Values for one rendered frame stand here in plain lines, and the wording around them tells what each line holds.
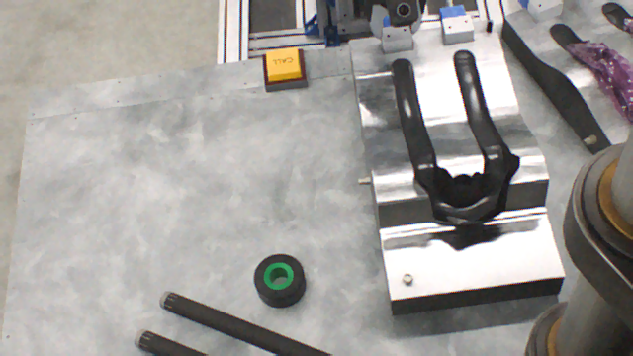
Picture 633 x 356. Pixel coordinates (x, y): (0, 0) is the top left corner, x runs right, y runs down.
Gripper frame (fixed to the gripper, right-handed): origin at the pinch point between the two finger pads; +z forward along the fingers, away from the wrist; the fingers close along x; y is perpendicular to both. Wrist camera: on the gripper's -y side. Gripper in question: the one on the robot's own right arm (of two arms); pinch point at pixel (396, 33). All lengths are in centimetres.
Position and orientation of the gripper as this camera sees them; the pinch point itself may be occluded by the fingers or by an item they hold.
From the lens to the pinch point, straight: 149.5
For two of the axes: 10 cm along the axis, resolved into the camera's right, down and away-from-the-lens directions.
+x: -9.9, 1.4, 0.3
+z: 1.0, 5.5, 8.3
